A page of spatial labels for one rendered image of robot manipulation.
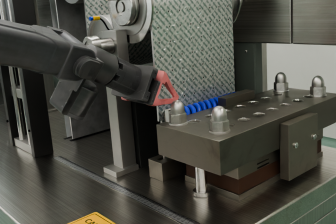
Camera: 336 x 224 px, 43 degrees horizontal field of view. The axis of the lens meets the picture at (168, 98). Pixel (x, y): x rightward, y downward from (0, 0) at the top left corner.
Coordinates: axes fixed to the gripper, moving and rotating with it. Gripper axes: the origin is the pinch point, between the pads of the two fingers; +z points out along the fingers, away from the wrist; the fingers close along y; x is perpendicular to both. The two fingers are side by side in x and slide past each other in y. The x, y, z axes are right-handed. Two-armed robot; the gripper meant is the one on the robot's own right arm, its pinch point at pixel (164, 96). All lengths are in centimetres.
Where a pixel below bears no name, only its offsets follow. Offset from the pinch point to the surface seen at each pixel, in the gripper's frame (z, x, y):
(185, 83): 4.6, 4.4, -0.4
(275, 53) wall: 244, 105, -160
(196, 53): 4.7, 11.3, -0.3
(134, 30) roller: -8.8, 10.3, -4.9
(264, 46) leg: 42, 29, -14
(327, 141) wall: 279, 43, -110
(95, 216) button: -12.2, -24.0, 7.5
